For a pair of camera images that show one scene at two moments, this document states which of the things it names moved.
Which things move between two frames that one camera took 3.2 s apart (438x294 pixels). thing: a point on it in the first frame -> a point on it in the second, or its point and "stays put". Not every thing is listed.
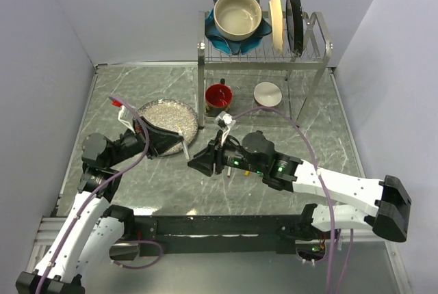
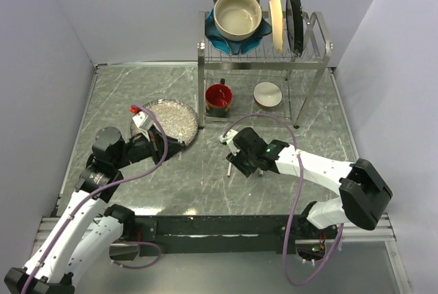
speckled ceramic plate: (174, 115) stays put
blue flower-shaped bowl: (235, 47) stays put
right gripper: (204, 161) -> (236, 161)
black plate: (294, 20) stays put
